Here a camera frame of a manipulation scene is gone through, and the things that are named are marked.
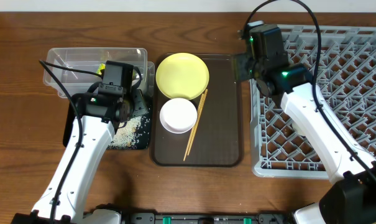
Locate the yellow plate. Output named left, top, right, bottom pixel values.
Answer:
left=155, top=53, right=209, bottom=100

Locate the green snack wrapper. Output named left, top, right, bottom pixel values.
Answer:
left=96, top=63, right=106, bottom=76

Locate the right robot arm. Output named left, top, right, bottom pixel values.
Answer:
left=234, top=21, right=376, bottom=223

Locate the black waste tray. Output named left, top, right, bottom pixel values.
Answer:
left=63, top=90, right=152, bottom=152

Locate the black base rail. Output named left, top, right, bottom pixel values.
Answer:
left=81, top=203, right=288, bottom=224

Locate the clear plastic bin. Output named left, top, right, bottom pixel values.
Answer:
left=46, top=47, right=155, bottom=97

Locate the wooden chopstick left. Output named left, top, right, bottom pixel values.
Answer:
left=183, top=89, right=207, bottom=162

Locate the brown serving tray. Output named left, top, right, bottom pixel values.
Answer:
left=150, top=54, right=244, bottom=167

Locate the wooden chopstick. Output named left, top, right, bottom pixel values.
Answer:
left=186, top=88, right=209, bottom=157
left=183, top=89, right=207, bottom=162

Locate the white green cup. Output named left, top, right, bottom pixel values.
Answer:
left=292, top=122, right=305, bottom=136

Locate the grey dishwasher rack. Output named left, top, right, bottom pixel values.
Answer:
left=250, top=25, right=376, bottom=179

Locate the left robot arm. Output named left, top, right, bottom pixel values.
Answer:
left=12, top=84, right=148, bottom=223

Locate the pile of rice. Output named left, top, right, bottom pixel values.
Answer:
left=108, top=116, right=152, bottom=150

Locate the wooden chopstick right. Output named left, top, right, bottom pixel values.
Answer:
left=186, top=88, right=209, bottom=157

